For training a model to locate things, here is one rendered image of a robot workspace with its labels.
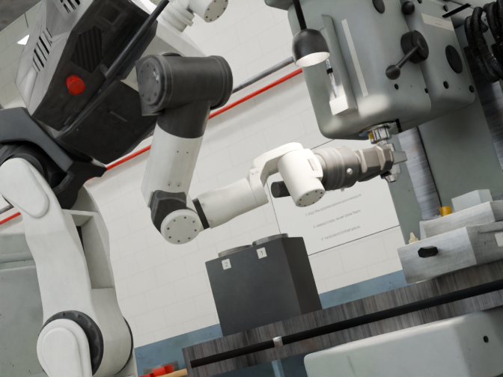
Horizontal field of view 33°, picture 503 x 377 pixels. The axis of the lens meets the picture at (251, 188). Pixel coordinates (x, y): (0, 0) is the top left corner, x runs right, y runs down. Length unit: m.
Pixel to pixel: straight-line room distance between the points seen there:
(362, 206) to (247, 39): 1.88
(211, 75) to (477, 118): 0.85
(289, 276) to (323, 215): 5.08
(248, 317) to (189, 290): 6.05
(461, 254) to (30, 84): 0.86
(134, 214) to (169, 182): 6.95
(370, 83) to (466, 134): 0.47
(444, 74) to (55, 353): 1.02
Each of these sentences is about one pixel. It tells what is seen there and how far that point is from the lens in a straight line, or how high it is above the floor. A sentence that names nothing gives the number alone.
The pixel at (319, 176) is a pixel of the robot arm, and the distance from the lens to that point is 1.67.
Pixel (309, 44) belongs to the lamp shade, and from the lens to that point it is 1.66.
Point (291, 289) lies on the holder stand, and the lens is 1.96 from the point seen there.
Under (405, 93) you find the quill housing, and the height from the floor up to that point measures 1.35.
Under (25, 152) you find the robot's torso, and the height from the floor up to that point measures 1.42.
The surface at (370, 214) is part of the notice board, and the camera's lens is 6.78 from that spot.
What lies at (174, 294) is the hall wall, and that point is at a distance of 8.20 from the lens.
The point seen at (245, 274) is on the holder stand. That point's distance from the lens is 2.01.
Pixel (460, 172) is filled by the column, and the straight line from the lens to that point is 2.17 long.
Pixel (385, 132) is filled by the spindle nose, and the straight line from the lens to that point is 1.83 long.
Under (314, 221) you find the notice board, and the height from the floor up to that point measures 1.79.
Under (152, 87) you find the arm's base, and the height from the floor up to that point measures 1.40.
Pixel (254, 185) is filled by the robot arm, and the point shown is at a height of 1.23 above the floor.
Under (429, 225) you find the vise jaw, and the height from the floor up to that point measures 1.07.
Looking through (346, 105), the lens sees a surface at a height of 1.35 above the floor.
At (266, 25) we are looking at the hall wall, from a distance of 7.47.
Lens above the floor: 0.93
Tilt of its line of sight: 10 degrees up
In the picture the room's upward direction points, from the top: 15 degrees counter-clockwise
